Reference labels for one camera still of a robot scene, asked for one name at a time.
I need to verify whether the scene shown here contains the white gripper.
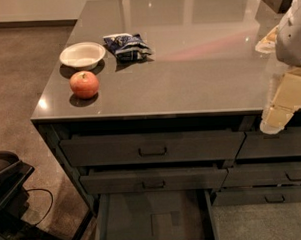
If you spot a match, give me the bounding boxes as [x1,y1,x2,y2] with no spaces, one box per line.
[255,13,301,135]

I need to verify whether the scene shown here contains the red apple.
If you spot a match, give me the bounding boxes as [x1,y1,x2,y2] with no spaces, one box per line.
[70,71,100,99]

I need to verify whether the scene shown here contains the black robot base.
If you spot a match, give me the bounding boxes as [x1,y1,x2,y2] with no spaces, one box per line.
[0,151,63,240]

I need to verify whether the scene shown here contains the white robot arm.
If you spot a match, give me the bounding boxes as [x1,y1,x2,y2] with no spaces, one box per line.
[255,0,301,135]

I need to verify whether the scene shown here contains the top right drawer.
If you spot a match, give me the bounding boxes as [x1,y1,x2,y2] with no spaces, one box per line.
[237,126,301,159]

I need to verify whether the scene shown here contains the middle right drawer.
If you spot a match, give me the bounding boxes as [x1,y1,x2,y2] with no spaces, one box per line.
[222,161,301,188]

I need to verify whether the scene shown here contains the bottom right drawer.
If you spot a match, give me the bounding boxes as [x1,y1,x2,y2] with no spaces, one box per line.
[212,187,301,206]

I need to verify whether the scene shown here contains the open bottom left drawer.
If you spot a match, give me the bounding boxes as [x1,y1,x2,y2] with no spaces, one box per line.
[95,190,219,240]

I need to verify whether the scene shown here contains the top left drawer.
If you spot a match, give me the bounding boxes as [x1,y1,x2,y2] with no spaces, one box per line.
[59,130,245,167]

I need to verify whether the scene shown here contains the middle left drawer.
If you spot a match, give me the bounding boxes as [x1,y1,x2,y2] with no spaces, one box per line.
[80,166,227,194]

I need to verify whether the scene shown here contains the blue chip bag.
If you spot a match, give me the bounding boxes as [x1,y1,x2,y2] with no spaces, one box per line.
[103,33,153,62]

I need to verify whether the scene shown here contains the white bowl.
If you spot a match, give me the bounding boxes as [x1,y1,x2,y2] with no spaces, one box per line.
[60,42,106,70]

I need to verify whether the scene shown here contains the black cable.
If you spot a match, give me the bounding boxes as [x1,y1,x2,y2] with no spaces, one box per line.
[21,187,56,229]

